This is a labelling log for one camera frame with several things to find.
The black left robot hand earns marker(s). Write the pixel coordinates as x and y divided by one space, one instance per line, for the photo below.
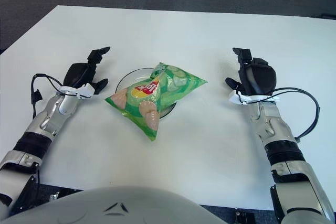
77 74

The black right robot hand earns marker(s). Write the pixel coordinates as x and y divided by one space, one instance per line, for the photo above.
260 77

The green snack chips bag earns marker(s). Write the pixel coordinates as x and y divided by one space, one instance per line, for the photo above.
147 98

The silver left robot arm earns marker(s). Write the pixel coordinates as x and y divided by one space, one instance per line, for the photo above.
52 113

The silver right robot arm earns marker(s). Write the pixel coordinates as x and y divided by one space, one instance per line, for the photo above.
275 127

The white plate black rim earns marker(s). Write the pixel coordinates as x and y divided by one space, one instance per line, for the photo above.
131 77

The grey robot torso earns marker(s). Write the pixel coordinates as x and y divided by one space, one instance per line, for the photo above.
118 208

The black stand part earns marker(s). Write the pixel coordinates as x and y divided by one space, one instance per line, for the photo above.
245 217

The shiny metal bracket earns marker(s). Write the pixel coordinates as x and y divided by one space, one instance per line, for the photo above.
54 196

